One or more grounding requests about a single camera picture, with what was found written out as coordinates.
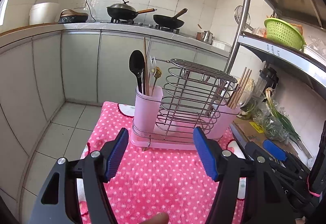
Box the brown wooden chopstick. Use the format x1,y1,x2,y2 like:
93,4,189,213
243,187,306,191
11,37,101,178
227,67,249,108
143,37,149,96
228,67,252,109

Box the black plastic spoon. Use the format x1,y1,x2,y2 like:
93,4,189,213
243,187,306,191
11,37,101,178
129,50,145,93

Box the gold leaf spoon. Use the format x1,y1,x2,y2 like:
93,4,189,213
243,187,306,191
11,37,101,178
151,66,162,95

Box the left hand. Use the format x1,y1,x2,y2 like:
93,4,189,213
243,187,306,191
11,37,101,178
140,212,169,224

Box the pink utensil cup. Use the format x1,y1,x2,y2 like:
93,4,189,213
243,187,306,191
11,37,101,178
133,86,163,137
206,104,240,140

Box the pink polka dot towel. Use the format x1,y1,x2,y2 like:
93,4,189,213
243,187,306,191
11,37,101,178
78,101,248,224

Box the pink drip tray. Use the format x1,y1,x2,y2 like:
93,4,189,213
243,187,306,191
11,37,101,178
130,112,213,150

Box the green onions in bag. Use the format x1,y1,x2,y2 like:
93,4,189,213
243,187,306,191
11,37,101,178
253,87,313,159

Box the black blender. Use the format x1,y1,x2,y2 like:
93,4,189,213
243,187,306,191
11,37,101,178
253,68,279,97

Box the metal kettle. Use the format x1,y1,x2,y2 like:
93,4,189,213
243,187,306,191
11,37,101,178
196,24,214,45

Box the green plastic colander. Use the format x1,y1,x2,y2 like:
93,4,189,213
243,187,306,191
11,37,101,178
264,17,306,50

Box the black frying pan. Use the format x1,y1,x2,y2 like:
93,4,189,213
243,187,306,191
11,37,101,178
153,8,188,30

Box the black wok with lid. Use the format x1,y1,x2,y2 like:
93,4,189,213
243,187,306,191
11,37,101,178
107,0,156,21

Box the white rice cooker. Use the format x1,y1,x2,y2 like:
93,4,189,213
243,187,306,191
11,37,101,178
29,2,60,25

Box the metal wire dish rack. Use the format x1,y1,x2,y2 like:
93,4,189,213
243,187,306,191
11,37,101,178
131,58,239,151

